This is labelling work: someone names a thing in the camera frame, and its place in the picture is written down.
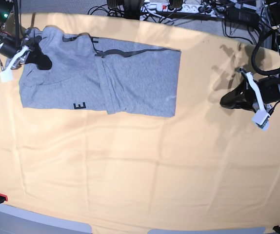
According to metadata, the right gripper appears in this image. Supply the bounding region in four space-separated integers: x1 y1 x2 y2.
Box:
5 36 52 70

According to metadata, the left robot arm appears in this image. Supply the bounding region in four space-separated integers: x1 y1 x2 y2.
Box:
220 0 280 117

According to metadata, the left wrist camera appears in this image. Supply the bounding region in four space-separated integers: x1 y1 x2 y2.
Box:
252 110 270 131

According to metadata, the white power strip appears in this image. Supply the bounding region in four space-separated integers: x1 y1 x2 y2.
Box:
141 1 223 18

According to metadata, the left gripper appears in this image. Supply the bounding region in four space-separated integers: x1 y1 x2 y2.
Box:
220 67 272 114

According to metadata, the grey t-shirt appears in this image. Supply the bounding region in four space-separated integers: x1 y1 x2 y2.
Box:
19 26 181 117

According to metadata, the yellow table cloth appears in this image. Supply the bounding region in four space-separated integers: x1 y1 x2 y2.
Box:
0 13 280 234

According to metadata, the black power adapter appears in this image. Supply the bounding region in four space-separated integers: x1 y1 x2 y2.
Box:
225 7 260 27

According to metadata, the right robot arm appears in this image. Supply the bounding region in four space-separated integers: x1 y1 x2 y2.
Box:
0 0 52 71

